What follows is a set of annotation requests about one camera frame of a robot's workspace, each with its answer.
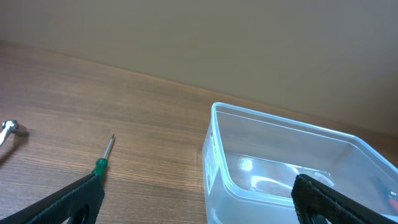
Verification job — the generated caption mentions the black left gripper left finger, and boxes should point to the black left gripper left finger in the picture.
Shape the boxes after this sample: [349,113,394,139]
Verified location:
[1,174,104,224]

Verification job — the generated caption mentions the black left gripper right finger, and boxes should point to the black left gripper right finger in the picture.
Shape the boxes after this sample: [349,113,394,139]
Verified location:
[291,174,395,224]

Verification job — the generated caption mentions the red handled cutting pliers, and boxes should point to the red handled cutting pliers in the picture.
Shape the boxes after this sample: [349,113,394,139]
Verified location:
[376,177,397,213]

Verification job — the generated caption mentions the small silver wrench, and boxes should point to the small silver wrench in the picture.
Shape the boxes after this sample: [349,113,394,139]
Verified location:
[0,119,19,146]

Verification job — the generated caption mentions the clear plastic container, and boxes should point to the clear plastic container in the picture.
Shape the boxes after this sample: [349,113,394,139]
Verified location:
[203,102,397,223]

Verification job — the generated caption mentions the green handled screwdriver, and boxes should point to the green handled screwdriver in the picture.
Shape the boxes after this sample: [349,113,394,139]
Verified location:
[91,134,115,180]

